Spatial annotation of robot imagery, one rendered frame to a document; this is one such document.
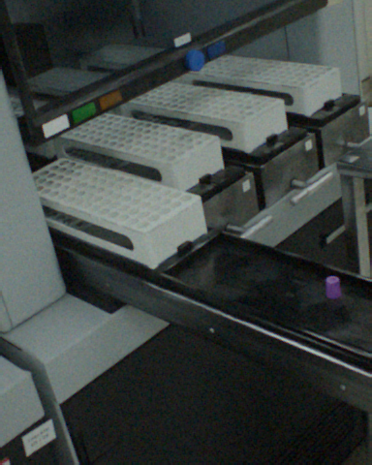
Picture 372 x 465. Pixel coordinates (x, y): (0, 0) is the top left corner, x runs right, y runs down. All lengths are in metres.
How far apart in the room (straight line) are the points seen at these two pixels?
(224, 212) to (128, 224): 0.21
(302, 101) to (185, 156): 0.28
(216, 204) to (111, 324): 0.23
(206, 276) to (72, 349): 0.20
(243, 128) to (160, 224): 0.30
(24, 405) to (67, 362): 0.07
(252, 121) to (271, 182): 0.10
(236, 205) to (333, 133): 0.25
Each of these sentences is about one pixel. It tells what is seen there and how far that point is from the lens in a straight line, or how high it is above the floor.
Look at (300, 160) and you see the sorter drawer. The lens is 1.24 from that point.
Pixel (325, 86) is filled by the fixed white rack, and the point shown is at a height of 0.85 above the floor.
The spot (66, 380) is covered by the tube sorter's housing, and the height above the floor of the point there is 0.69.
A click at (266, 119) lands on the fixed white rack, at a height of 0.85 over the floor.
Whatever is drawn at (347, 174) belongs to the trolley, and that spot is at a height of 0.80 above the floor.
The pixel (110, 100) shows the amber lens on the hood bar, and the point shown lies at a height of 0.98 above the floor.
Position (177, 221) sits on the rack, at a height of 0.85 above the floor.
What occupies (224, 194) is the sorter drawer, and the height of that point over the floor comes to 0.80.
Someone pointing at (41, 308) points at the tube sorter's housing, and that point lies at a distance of 1.07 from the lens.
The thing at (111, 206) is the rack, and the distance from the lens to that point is 1.01.
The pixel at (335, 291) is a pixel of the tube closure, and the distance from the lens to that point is 0.86.
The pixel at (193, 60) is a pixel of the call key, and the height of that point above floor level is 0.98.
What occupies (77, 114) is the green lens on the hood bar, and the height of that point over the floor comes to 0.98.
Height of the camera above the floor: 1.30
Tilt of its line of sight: 28 degrees down
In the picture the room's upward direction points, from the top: 12 degrees counter-clockwise
